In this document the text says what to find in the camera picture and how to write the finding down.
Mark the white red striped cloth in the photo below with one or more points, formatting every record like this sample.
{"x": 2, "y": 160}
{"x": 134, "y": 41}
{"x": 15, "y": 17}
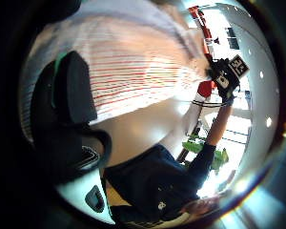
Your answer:
{"x": 130, "y": 63}

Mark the red and white object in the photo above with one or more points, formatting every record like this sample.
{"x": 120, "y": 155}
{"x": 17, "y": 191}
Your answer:
{"x": 206, "y": 89}

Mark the white marker cube on right glove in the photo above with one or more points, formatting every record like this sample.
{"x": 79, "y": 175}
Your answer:
{"x": 239, "y": 66}

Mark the green plant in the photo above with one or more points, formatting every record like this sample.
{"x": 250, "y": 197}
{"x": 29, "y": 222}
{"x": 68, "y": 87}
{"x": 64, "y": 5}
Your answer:
{"x": 194, "y": 146}

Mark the the person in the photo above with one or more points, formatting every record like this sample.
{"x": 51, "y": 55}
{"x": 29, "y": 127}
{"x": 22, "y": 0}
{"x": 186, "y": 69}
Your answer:
{"x": 149, "y": 184}

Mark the dark wall panel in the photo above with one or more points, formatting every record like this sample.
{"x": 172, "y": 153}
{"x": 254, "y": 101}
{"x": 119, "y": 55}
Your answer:
{"x": 233, "y": 38}

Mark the red frame structure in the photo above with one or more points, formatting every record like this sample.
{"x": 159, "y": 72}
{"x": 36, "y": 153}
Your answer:
{"x": 204, "y": 28}

